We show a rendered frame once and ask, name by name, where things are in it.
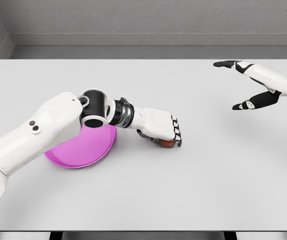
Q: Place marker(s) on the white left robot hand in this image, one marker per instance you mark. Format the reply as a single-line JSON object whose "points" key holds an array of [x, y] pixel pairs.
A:
{"points": [[158, 122]]}

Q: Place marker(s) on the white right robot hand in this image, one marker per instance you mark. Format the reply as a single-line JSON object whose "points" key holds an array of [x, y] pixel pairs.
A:
{"points": [[261, 75]]}

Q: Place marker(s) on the red apple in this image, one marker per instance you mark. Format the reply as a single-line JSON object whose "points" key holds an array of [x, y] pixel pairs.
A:
{"points": [[167, 143]]}

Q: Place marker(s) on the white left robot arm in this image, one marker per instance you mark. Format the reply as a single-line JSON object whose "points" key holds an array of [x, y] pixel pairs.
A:
{"points": [[45, 117]]}

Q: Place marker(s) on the pink plate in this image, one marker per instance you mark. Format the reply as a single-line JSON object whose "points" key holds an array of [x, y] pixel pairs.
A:
{"points": [[83, 150]]}

